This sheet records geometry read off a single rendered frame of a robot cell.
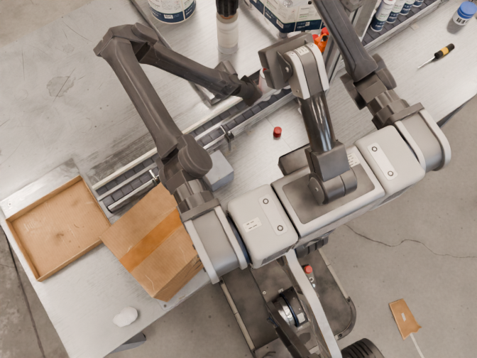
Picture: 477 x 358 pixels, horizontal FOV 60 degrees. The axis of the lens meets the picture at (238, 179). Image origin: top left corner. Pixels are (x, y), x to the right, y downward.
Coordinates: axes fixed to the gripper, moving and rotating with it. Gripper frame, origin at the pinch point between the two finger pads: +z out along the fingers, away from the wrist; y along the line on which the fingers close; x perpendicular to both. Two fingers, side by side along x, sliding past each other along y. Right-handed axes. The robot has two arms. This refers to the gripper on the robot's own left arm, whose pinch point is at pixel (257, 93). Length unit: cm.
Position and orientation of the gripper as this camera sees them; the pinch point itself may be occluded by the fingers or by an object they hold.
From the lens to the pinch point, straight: 161.3
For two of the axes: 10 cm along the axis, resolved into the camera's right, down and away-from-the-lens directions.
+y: -5.9, -7.7, 2.4
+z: 4.6, -0.7, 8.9
